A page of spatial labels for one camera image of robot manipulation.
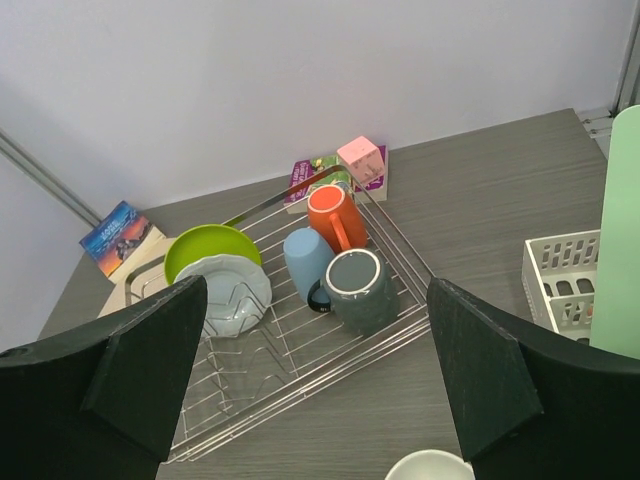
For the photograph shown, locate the blue sunset cover book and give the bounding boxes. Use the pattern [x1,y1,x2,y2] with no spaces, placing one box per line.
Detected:
[79,201,166,284]

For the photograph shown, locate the orange mug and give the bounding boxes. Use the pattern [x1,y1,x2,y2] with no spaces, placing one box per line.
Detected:
[307,184,368,254]

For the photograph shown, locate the light blue scalloped plate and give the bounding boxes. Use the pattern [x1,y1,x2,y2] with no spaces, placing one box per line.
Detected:
[175,254,272,338]

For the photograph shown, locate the white perforated basket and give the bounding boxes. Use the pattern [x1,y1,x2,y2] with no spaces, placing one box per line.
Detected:
[521,230,600,344]

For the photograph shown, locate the orange white bowl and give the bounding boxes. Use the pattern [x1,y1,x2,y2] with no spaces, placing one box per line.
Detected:
[385,449,475,480]

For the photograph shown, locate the lime green plate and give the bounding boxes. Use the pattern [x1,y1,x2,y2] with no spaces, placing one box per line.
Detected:
[164,224,262,285]

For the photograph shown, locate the purple green book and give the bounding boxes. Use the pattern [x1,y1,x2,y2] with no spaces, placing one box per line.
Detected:
[283,154,388,214]

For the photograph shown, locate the dark grey mug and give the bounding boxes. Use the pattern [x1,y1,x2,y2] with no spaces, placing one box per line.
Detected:
[321,248,400,337]

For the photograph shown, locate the pink cube box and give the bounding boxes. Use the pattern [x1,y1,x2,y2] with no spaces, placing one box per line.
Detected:
[337,136,387,187]

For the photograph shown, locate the metal wire dish rack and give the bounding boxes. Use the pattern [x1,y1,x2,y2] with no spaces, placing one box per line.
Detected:
[169,185,432,463]

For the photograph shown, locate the light blue cup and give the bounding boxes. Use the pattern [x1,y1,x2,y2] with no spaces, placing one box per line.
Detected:
[283,227,335,313]

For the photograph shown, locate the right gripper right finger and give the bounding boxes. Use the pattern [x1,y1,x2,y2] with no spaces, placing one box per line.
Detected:
[426,278,639,479]

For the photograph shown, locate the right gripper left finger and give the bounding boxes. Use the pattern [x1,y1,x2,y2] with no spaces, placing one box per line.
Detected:
[1,276,207,479]

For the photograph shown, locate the light green clipboard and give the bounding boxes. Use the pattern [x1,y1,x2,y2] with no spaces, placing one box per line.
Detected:
[590,105,639,359]

